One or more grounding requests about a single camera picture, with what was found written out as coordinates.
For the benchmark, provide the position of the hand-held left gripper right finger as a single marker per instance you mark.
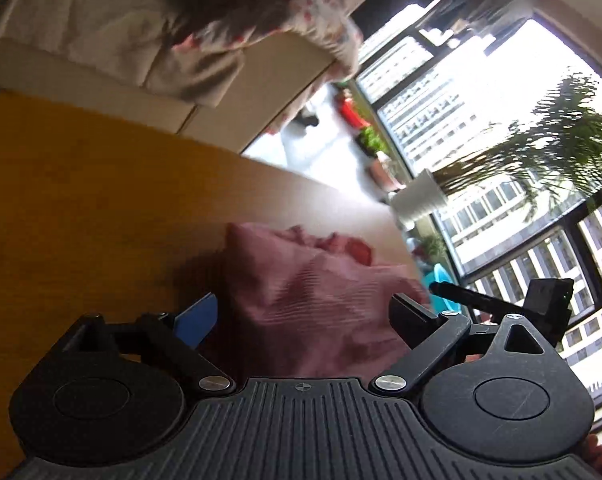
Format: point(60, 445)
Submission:
point(412, 316)

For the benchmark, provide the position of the black window frame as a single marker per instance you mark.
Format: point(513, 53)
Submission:
point(571, 225)

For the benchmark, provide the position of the teal plastic basin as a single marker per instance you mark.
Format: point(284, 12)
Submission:
point(441, 285)

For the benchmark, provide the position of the pink ribbed garment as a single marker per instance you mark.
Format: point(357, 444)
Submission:
point(321, 300)

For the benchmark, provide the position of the beige covered sofa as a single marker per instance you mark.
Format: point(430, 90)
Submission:
point(106, 45)

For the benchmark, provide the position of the small green potted plant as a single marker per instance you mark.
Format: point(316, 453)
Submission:
point(373, 141)

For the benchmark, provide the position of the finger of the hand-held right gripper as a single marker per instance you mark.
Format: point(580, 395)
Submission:
point(476, 297)

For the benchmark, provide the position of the floral print blanket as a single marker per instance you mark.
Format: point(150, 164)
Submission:
point(311, 15)

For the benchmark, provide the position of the red plant pot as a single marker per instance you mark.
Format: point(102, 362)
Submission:
point(352, 110)

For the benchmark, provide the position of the terracotta plant pot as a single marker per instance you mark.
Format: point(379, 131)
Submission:
point(383, 172)

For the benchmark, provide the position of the green palm plant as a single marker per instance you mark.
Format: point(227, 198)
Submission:
point(556, 150)

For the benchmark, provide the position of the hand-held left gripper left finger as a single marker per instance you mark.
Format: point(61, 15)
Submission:
point(201, 317)

